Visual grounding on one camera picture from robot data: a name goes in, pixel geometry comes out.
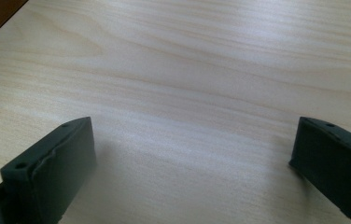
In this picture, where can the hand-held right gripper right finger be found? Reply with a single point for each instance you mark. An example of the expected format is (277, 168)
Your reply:
(335, 161)

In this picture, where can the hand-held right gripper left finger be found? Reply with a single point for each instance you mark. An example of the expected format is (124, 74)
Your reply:
(55, 169)

